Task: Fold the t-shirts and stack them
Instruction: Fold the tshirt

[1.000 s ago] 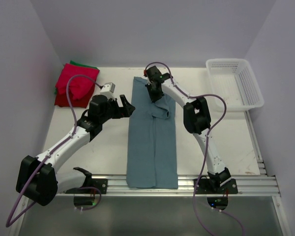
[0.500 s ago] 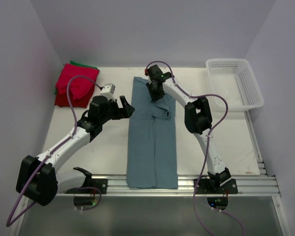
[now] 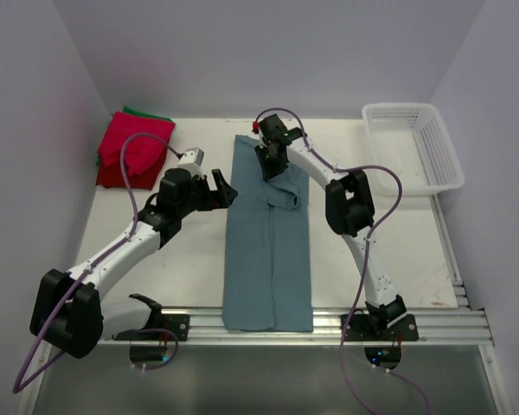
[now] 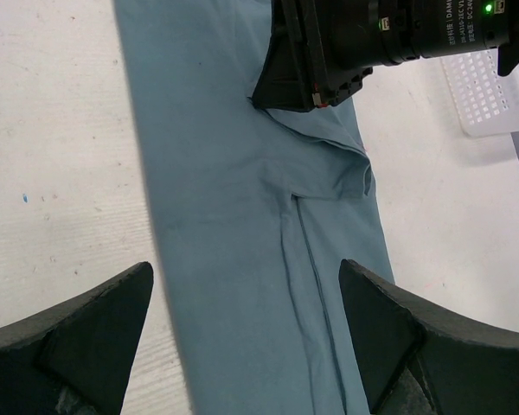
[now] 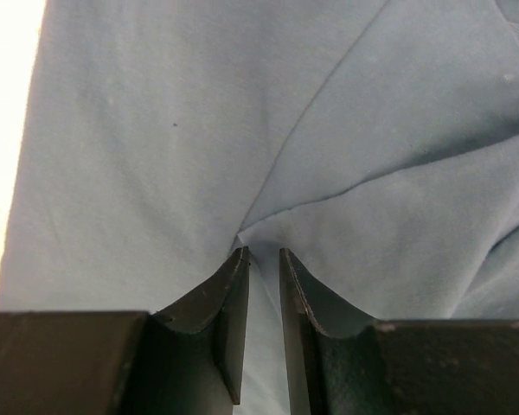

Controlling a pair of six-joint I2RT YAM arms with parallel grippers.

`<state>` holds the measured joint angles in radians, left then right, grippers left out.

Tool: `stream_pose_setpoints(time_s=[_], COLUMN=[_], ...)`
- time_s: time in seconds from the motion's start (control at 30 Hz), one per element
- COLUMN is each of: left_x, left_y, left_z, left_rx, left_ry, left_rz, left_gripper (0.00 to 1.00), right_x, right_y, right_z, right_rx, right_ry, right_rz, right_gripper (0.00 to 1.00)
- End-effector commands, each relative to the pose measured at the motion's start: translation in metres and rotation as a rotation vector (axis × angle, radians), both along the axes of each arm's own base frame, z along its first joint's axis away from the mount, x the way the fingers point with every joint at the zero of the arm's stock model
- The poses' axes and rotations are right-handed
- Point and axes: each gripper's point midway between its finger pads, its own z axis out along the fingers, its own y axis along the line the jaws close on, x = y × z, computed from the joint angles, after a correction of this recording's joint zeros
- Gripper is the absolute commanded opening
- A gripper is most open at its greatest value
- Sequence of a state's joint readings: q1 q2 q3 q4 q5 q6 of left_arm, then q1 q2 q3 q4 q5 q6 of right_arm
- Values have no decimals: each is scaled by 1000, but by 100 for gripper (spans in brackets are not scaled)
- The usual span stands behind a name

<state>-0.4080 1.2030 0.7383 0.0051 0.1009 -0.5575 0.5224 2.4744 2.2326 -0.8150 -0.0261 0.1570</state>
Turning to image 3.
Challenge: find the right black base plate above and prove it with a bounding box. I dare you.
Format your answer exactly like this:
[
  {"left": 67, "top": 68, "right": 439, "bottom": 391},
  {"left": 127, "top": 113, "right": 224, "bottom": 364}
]
[{"left": 340, "top": 310, "right": 420, "bottom": 342}]

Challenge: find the white plastic basket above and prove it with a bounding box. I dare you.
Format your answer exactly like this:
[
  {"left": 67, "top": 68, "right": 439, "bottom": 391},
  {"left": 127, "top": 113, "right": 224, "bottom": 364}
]
[{"left": 362, "top": 103, "right": 465, "bottom": 196}]

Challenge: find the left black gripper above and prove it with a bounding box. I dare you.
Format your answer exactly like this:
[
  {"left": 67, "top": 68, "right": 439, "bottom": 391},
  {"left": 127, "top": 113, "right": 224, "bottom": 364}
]
[{"left": 176, "top": 169, "right": 236, "bottom": 217}]

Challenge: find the green folded t shirt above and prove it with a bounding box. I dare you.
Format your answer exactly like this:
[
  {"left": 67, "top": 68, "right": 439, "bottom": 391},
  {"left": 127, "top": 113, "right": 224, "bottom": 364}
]
[{"left": 97, "top": 105, "right": 176, "bottom": 176}]

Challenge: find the aluminium mounting rail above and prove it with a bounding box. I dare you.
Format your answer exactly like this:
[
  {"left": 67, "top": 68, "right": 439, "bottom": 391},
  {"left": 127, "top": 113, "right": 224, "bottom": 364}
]
[{"left": 91, "top": 301, "right": 492, "bottom": 346}]

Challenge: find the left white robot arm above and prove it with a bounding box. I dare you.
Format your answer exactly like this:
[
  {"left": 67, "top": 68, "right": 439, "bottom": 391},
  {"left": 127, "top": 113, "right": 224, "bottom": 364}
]
[{"left": 29, "top": 168, "right": 238, "bottom": 358}]

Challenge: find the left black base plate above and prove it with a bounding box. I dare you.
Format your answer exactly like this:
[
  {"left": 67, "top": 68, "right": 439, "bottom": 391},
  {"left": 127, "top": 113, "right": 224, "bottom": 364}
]
[{"left": 112, "top": 314, "right": 190, "bottom": 344}]

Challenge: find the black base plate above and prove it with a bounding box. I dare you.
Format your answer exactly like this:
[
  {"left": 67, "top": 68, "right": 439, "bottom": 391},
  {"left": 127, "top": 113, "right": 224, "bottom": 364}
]
[
  {"left": 340, "top": 310, "right": 420, "bottom": 342},
  {"left": 112, "top": 314, "right": 190, "bottom": 344}
]

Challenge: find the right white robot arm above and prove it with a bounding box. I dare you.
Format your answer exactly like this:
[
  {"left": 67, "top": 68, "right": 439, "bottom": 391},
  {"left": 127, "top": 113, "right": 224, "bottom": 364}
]
[{"left": 252, "top": 114, "right": 407, "bottom": 340}]

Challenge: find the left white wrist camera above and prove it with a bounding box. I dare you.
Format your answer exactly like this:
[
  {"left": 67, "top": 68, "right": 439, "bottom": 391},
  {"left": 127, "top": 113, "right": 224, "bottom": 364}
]
[{"left": 177, "top": 147, "right": 204, "bottom": 177}]

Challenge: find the blue-grey t shirt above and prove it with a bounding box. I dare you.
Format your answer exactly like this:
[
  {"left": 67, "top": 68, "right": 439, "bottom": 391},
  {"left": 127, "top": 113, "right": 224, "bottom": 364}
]
[{"left": 222, "top": 135, "right": 313, "bottom": 332}]

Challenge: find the red folded t shirt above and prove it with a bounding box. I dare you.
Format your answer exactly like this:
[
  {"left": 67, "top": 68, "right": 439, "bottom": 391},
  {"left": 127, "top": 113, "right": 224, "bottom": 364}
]
[{"left": 96, "top": 106, "right": 176, "bottom": 190}]

